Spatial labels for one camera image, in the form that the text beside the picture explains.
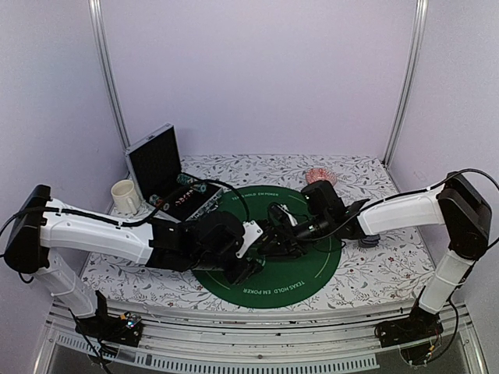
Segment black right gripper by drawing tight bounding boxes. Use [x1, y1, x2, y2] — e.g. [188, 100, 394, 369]
[257, 213, 332, 260]

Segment short poker chip stack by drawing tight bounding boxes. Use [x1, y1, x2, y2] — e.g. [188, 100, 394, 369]
[149, 194, 169, 211]

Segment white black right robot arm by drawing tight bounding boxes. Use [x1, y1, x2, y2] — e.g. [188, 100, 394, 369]
[267, 168, 498, 340]

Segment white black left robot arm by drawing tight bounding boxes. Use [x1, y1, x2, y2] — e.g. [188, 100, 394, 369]
[3, 185, 263, 338]

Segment round green poker mat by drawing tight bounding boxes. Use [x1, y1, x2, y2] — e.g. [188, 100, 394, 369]
[193, 185, 342, 309]

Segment red black chip row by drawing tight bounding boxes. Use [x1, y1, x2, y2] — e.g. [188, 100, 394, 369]
[175, 189, 195, 206]

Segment red patterned small bowl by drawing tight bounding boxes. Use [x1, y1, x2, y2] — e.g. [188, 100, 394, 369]
[305, 168, 338, 186]

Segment green poker chip row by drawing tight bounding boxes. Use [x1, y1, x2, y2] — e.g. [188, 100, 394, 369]
[176, 173, 207, 193]

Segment grey playing card deck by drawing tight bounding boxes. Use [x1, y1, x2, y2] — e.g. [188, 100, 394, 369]
[358, 235, 380, 249]

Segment aluminium poker chip case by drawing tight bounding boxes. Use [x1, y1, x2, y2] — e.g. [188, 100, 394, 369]
[125, 124, 222, 222]

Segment cream ceramic mug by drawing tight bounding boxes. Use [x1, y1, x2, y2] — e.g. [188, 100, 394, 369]
[111, 179, 141, 215]

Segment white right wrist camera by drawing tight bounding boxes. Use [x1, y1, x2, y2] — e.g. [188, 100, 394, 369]
[281, 207, 298, 227]

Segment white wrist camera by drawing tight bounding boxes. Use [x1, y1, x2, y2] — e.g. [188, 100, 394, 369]
[281, 207, 298, 227]
[235, 221, 264, 259]

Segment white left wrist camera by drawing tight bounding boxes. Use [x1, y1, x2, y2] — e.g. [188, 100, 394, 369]
[235, 221, 264, 259]

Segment aluminium front rail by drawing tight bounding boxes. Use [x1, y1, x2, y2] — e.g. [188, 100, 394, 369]
[33, 299, 488, 374]

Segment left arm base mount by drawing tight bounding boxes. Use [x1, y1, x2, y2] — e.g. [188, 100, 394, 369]
[76, 315, 143, 348]

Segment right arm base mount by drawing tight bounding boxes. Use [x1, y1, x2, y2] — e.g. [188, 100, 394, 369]
[374, 307, 444, 365]

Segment left aluminium frame post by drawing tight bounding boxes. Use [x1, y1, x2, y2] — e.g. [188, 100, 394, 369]
[88, 0, 130, 150]

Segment aluminium frame post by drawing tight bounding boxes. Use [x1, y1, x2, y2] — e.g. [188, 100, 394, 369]
[382, 0, 429, 168]
[88, 0, 130, 150]

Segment right aluminium frame post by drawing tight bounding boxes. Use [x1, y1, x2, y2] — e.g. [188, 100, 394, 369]
[382, 0, 429, 168]

